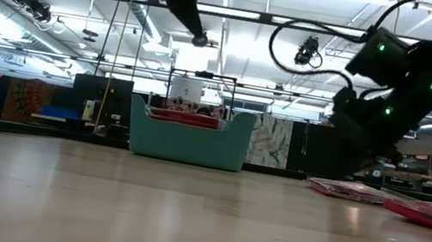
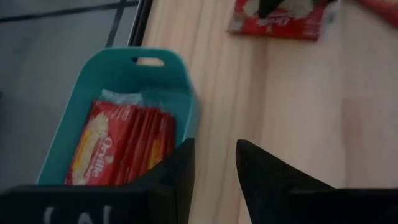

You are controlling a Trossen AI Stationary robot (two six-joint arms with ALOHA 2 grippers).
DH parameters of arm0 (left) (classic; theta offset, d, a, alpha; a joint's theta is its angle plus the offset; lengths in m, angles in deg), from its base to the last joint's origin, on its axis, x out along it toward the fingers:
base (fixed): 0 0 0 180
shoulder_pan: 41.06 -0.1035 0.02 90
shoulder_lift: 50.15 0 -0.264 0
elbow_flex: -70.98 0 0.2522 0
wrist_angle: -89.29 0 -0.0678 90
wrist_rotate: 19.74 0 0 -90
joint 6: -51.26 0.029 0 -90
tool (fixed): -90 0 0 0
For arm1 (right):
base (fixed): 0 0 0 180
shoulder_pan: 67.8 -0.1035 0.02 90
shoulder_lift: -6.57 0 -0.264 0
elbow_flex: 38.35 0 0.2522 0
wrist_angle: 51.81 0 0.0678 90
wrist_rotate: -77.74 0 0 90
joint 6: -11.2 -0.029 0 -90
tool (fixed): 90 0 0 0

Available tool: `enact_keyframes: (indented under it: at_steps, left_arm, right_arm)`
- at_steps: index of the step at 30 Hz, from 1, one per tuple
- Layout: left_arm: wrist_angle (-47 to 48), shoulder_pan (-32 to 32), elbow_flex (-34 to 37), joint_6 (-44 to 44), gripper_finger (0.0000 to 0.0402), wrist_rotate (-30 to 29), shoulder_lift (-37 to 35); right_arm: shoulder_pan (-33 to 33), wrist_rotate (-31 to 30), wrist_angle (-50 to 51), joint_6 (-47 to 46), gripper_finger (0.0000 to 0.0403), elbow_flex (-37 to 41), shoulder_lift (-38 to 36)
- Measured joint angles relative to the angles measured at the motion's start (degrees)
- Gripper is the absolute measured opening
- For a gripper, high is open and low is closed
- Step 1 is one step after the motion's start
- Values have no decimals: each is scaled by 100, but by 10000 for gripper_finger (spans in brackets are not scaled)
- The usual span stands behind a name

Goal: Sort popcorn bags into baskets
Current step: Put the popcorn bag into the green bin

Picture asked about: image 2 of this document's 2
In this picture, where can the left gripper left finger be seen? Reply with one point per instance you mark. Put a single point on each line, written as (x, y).
(169, 186)

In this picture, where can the teal plastic basket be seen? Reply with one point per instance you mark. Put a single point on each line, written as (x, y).
(124, 74)

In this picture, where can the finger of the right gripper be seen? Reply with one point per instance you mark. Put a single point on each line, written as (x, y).
(269, 6)

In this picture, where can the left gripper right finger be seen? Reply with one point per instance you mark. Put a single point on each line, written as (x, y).
(267, 186)

